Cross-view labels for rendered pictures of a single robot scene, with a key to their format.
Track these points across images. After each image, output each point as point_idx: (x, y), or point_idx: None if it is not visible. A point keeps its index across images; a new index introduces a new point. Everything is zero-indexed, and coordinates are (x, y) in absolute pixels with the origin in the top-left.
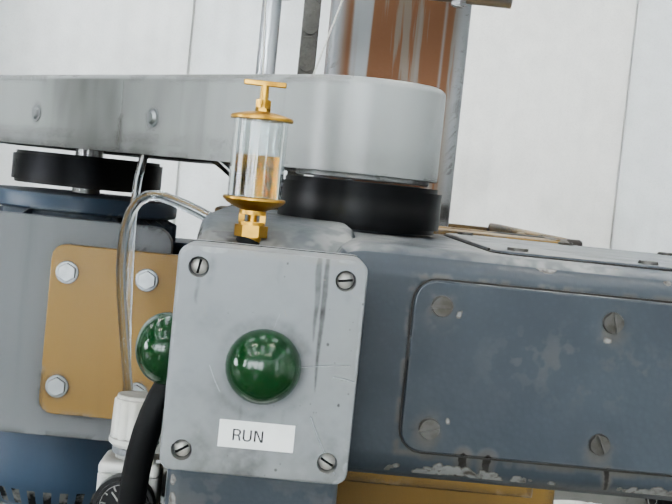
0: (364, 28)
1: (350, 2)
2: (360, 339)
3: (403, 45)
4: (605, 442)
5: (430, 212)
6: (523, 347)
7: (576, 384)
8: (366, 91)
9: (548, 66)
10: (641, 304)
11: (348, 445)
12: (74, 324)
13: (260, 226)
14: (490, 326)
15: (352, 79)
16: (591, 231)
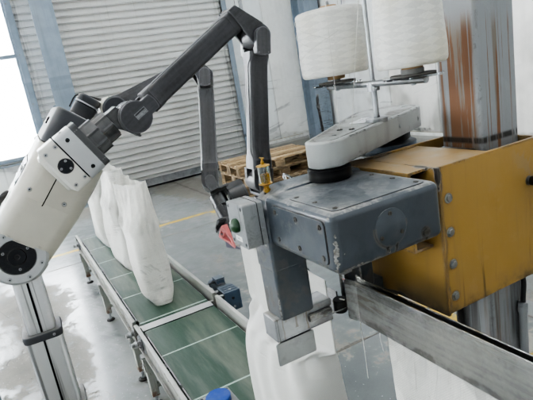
0: (446, 76)
1: (440, 67)
2: (243, 221)
3: (458, 80)
4: (299, 248)
5: (329, 176)
6: (285, 223)
7: (293, 232)
8: (307, 147)
9: None
10: (297, 215)
11: (247, 242)
12: None
13: (265, 190)
14: (281, 217)
15: (305, 144)
16: None
